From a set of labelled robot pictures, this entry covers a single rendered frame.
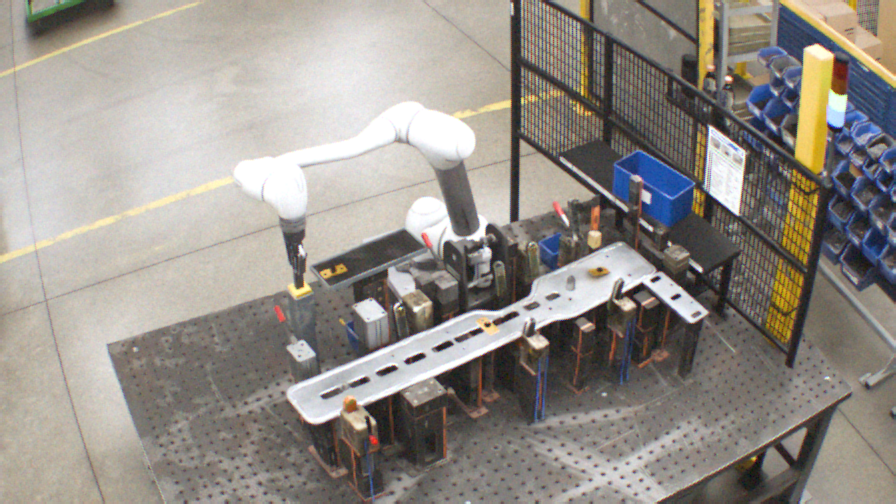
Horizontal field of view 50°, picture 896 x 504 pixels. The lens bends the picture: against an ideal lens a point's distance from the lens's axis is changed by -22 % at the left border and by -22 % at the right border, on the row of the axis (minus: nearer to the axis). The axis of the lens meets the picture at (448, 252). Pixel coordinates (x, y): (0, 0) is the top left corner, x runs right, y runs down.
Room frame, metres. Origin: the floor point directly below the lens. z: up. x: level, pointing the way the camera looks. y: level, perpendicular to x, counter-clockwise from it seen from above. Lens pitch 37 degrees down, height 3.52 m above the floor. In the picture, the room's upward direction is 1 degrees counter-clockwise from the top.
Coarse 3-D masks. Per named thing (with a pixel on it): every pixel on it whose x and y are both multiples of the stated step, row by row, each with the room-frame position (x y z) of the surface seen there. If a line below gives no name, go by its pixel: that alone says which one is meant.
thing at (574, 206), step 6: (576, 198) 3.32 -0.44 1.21; (570, 204) 3.30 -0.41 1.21; (576, 204) 3.29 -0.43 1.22; (570, 210) 3.30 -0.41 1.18; (576, 210) 3.32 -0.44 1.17; (570, 216) 3.30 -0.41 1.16; (576, 216) 3.31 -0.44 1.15; (570, 222) 3.30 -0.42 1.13; (576, 222) 3.31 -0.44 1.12; (570, 228) 3.30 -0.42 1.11; (576, 228) 3.31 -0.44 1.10; (570, 234) 3.29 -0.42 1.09; (576, 234) 3.31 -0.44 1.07
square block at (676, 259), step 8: (672, 248) 3.24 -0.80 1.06; (680, 248) 3.24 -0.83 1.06; (664, 256) 3.23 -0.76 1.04; (672, 256) 3.20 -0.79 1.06; (680, 256) 3.20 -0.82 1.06; (688, 256) 3.21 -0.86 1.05; (664, 264) 3.22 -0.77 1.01; (672, 264) 3.19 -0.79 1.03; (680, 264) 3.18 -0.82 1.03; (688, 264) 3.21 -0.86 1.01; (664, 272) 3.22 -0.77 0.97; (672, 272) 3.19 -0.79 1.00; (680, 272) 3.19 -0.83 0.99; (680, 280) 3.19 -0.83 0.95; (672, 296) 3.18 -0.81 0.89; (680, 296) 3.20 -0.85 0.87; (672, 312) 3.18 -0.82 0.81; (672, 320) 3.19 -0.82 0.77; (672, 328) 3.19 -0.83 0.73
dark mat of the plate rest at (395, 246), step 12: (384, 240) 3.17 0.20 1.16; (396, 240) 3.17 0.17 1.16; (408, 240) 3.17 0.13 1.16; (348, 252) 3.11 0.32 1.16; (360, 252) 3.11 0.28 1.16; (372, 252) 3.11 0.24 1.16; (384, 252) 3.11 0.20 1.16; (396, 252) 3.11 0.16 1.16; (408, 252) 3.11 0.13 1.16; (324, 264) 3.05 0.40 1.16; (336, 264) 3.05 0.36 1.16; (348, 264) 3.05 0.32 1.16; (360, 264) 3.05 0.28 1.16; (372, 264) 3.05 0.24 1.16; (336, 276) 2.99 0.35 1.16; (348, 276) 2.99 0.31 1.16
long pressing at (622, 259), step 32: (608, 256) 3.28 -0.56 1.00; (640, 256) 3.28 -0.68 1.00; (544, 288) 3.11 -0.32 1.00; (576, 288) 3.11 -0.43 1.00; (608, 288) 3.10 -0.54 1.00; (448, 320) 2.96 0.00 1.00; (512, 320) 2.95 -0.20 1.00; (544, 320) 2.95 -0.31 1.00; (384, 352) 2.81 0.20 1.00; (416, 352) 2.81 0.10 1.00; (448, 352) 2.80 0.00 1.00; (480, 352) 2.80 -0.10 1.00; (320, 384) 2.65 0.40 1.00; (384, 384) 2.66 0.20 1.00; (320, 416) 2.50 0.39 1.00
